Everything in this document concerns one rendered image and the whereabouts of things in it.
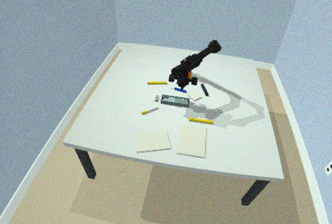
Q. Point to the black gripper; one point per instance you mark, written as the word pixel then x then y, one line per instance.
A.
pixel 193 80

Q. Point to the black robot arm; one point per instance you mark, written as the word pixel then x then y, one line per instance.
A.
pixel 192 62

